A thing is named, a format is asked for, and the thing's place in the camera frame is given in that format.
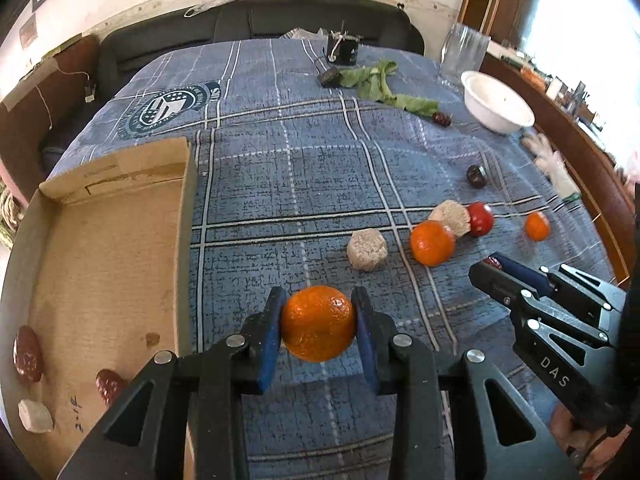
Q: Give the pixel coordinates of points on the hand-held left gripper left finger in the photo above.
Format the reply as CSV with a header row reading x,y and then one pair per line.
x,y
269,342

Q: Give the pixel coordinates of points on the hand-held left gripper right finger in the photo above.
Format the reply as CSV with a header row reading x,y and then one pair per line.
x,y
367,342

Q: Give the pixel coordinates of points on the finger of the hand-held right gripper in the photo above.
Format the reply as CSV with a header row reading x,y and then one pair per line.
x,y
525,275
500,285

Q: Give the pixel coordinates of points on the large orange mandarin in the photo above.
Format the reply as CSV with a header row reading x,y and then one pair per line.
x,y
318,323

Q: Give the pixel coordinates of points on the cardboard box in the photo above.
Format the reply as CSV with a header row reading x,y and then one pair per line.
x,y
100,260

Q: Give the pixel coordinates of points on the person's right hand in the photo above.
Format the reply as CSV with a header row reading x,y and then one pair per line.
x,y
567,432

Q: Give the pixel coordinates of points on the small orange mandarin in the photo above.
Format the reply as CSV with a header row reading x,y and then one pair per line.
x,y
537,226

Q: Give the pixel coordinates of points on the red tomato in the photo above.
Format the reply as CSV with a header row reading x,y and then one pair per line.
x,y
481,218

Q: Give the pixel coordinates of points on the beige hexagonal foam block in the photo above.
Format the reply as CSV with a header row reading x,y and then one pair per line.
x,y
367,250
450,216

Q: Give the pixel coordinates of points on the dark maroon round fruit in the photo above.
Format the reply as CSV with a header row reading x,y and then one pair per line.
x,y
477,176

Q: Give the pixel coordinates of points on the white glove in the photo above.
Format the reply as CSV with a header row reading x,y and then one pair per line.
x,y
550,160

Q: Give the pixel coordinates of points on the wooden side shelf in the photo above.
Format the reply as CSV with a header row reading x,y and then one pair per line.
x,y
575,135

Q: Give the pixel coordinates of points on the dark red speckled fruit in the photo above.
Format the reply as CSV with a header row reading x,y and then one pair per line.
x,y
27,355
111,386

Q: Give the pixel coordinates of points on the white bowl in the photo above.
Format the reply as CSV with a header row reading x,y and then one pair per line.
x,y
495,102

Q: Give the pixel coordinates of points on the blue plaid blanket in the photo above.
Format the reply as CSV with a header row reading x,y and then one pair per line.
x,y
300,170

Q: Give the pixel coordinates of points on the small dark red fruit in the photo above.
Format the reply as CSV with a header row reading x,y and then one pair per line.
x,y
442,119

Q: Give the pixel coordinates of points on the clear plastic container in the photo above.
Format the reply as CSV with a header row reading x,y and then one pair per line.
x,y
462,55

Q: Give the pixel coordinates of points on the green leafy vegetable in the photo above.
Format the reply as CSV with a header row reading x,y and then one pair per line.
x,y
370,77

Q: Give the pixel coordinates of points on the small black device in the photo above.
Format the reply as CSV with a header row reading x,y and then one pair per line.
x,y
329,77

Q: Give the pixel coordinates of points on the woven basket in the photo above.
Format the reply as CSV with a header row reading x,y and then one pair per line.
x,y
10,215

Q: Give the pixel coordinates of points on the black sofa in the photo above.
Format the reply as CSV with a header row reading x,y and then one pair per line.
x,y
250,20

